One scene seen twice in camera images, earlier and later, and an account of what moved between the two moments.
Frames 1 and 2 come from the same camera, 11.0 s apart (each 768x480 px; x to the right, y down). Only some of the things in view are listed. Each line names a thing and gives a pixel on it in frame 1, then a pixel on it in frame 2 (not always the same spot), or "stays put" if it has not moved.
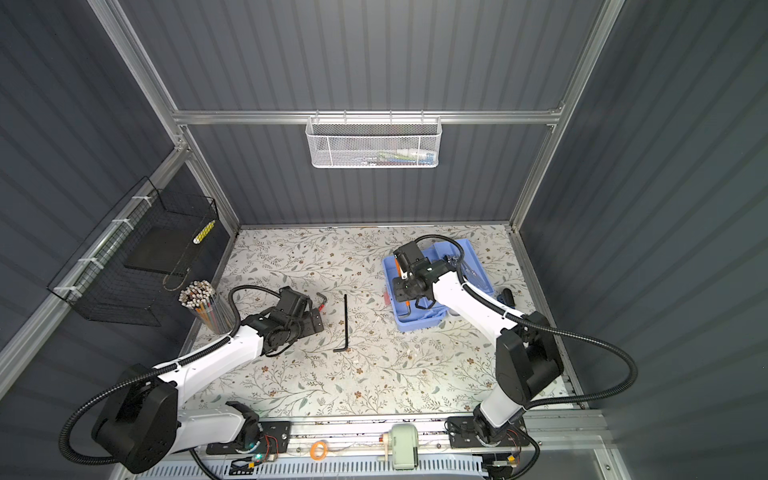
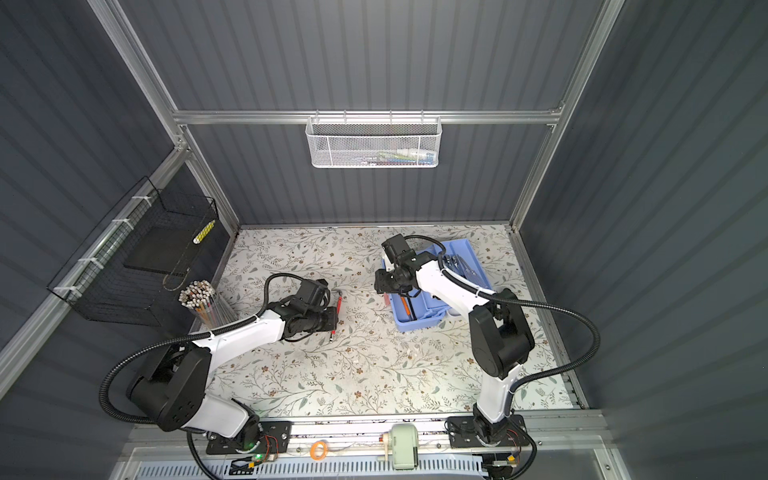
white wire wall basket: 374,141 stays put
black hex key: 346,326 → 411,306
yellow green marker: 203,231 stays put
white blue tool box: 460,255 stays put
